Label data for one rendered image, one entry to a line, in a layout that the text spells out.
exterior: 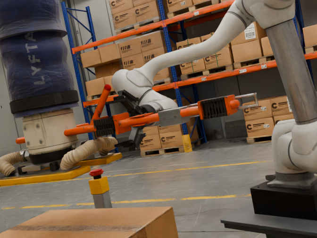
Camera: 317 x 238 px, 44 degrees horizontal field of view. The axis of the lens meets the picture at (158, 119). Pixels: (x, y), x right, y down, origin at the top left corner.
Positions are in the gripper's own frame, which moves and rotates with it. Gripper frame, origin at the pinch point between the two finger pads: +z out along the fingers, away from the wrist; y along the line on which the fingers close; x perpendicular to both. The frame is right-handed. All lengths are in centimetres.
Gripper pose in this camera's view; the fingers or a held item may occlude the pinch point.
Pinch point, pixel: (115, 123)
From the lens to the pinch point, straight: 123.7
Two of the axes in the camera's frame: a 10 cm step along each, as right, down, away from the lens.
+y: 1.9, 9.8, 0.5
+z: -4.4, 1.3, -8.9
